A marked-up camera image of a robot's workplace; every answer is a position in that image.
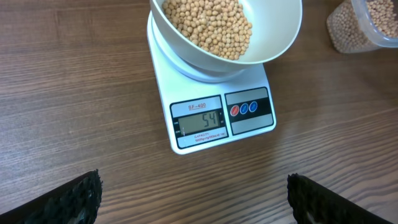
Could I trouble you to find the clear plastic container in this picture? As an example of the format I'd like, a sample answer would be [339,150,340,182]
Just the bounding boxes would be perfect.
[326,0,398,54]

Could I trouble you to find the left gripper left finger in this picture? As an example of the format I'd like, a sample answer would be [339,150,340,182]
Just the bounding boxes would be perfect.
[1,169,103,224]

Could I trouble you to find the white bowl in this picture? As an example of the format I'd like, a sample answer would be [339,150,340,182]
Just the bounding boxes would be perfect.
[149,0,303,72]

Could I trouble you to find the white digital kitchen scale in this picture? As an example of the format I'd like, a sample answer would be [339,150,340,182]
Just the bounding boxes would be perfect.
[147,15,276,154]

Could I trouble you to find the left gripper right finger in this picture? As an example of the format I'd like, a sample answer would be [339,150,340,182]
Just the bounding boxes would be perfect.
[287,174,391,224]

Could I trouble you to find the soybeans in bowl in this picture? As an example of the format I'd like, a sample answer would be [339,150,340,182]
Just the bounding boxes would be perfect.
[162,0,252,60]

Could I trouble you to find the soybeans in container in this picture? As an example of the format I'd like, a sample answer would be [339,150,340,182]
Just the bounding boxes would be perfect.
[329,0,398,52]

